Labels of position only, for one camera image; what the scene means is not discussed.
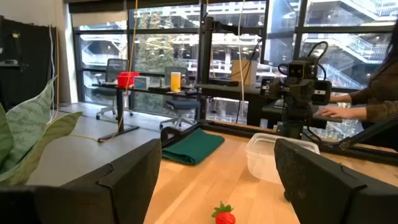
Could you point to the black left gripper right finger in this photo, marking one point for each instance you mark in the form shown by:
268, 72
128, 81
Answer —
326, 193

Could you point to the person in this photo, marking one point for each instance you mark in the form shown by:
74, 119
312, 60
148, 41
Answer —
382, 87

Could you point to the red plastic box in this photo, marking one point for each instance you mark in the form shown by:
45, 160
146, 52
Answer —
127, 80

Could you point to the black office desk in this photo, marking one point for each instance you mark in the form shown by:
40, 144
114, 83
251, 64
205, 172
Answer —
119, 109

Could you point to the red toy strawberry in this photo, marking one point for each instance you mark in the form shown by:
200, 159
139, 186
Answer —
224, 217

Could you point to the black cabinet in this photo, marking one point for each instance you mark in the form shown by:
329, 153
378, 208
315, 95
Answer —
28, 62

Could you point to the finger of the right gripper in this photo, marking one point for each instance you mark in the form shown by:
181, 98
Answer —
321, 92
270, 89

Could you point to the clear plastic tupperware container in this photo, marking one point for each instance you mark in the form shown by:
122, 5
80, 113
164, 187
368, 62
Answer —
261, 155

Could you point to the person's hand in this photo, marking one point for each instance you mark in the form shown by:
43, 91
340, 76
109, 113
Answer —
331, 112

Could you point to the person's forearm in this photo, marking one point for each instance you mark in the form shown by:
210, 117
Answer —
340, 99
354, 113

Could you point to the dark panelled desk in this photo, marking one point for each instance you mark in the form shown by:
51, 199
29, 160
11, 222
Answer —
248, 102

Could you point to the yellow cylindrical container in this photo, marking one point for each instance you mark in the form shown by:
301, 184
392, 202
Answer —
175, 81

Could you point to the right arm wrist camera box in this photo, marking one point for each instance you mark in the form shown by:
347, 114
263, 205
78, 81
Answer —
300, 70

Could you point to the green striped-leaf plant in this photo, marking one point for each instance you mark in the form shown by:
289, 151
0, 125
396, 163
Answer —
28, 124

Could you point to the folded dark green cloth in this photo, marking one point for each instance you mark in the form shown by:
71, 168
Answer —
192, 147

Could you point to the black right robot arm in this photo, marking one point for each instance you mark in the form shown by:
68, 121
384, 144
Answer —
290, 129

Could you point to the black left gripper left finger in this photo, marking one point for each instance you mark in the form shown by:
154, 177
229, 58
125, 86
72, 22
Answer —
93, 202

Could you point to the small white display device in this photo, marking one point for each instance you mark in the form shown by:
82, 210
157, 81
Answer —
141, 82

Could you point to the brown cardboard box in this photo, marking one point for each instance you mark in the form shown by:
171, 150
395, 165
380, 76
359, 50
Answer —
244, 72

